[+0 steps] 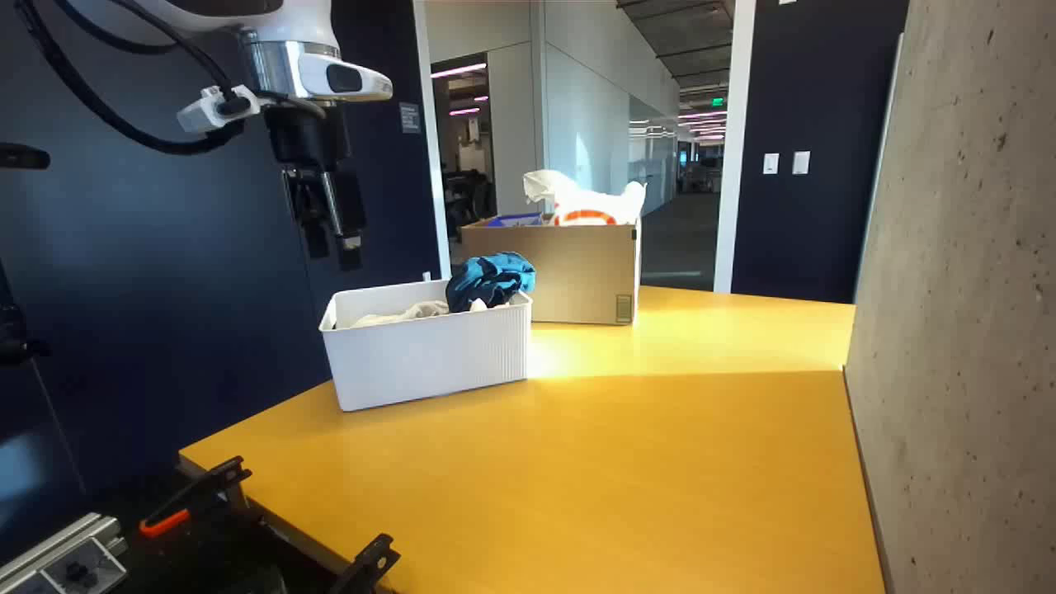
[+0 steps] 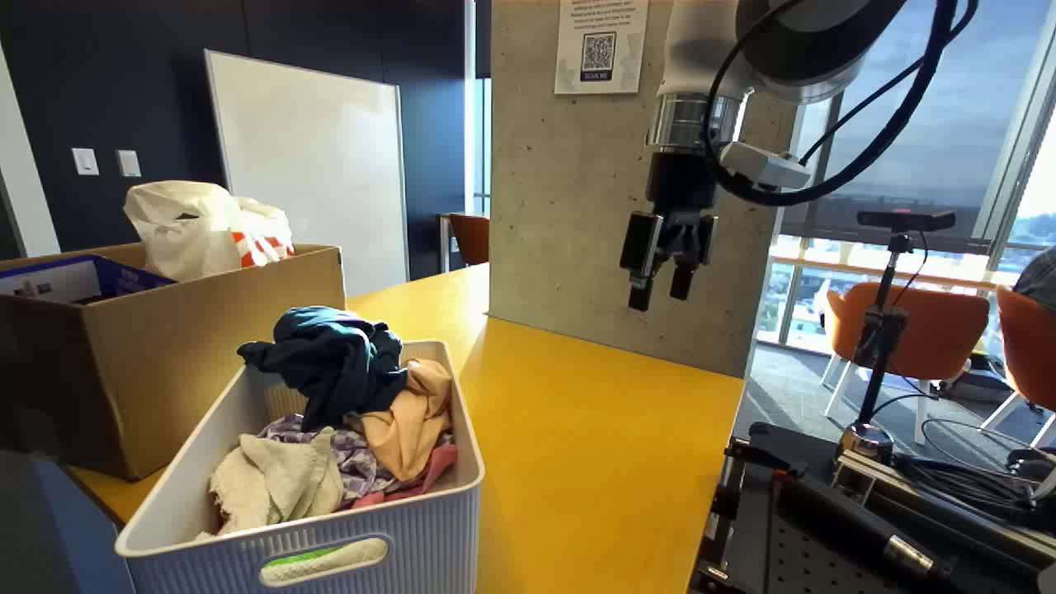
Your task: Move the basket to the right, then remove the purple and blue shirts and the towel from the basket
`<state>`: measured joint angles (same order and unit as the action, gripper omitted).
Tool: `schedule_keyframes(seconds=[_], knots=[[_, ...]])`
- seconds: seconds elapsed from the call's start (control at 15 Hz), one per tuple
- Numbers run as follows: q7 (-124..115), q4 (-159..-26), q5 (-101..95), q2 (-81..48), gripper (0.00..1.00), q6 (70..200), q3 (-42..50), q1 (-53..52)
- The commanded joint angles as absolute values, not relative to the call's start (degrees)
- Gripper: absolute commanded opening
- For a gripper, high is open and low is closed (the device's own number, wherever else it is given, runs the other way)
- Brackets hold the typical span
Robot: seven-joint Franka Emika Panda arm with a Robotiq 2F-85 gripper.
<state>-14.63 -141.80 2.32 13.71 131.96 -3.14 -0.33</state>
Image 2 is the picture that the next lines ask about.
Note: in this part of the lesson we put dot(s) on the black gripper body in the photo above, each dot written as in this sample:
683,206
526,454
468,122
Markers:
678,226

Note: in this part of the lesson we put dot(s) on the dark blue shirt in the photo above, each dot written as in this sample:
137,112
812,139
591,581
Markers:
330,358

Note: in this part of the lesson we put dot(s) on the white ribbed plastic basket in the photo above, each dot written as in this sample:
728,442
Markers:
430,539

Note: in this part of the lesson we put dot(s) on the cream white towel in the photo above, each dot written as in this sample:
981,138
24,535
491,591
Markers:
274,480

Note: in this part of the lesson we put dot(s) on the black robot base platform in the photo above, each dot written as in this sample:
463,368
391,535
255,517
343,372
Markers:
835,530

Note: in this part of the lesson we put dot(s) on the grey concrete pillar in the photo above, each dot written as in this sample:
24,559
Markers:
571,220

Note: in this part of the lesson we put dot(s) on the orange chair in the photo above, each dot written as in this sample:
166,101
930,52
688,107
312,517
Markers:
1028,340
471,234
934,332

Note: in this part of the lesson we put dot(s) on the paper sign with QR code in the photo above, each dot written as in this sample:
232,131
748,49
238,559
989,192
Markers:
599,45

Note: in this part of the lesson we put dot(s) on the black tripod stand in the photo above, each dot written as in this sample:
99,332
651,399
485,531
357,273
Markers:
880,332

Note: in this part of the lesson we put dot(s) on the peach beige cloth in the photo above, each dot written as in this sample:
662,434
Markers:
407,425

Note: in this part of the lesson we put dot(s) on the white board panel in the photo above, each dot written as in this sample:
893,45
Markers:
308,165

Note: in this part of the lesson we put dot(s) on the white plastic bag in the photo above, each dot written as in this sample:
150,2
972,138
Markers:
186,226

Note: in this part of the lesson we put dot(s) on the brown cardboard box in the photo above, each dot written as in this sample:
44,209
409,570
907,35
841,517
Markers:
166,365

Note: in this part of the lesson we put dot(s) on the blue printed carton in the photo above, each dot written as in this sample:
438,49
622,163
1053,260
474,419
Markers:
67,283

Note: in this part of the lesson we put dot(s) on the dark blue furniture piece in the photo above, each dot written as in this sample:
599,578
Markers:
44,530

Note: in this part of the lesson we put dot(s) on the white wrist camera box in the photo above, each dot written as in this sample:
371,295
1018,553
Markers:
763,165

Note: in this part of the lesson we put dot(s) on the black camera on tripod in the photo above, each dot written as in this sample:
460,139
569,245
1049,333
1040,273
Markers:
910,220

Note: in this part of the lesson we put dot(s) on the white wall switch plate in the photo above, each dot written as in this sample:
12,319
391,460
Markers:
83,160
131,163

